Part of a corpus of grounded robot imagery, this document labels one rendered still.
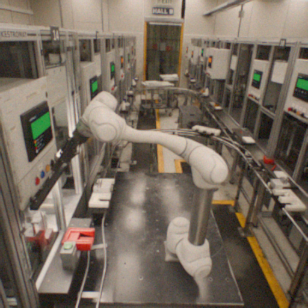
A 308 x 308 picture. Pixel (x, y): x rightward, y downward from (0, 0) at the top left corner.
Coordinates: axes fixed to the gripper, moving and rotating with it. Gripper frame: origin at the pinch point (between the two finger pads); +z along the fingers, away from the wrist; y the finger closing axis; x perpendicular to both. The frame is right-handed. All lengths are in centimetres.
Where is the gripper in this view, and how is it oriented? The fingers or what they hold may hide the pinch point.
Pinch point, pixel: (58, 165)
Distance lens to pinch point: 127.2
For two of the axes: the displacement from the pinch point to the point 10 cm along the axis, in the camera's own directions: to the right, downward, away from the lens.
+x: 6.0, 3.3, 7.3
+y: 4.8, 5.8, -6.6
